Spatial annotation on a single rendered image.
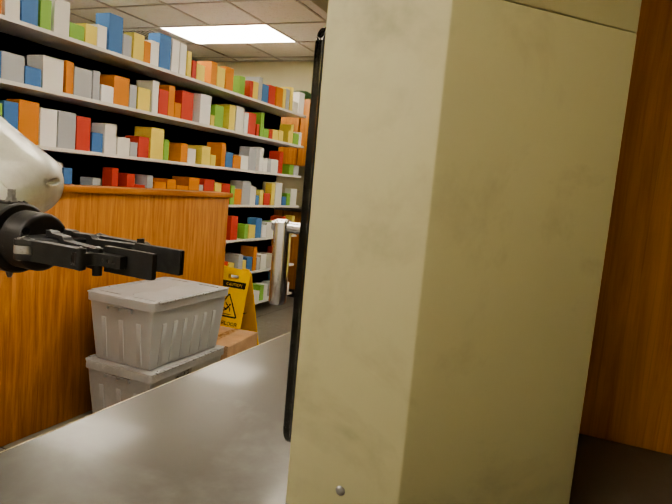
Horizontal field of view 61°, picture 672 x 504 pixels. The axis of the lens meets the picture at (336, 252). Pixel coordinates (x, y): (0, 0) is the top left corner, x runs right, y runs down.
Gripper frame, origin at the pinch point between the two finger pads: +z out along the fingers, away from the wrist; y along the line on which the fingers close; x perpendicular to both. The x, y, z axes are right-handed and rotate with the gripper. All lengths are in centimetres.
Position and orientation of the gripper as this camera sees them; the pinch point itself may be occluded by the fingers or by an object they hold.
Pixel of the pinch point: (146, 261)
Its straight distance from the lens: 70.3
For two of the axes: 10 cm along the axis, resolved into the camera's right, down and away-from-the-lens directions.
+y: 4.0, -0.8, 9.1
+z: 9.1, 1.4, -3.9
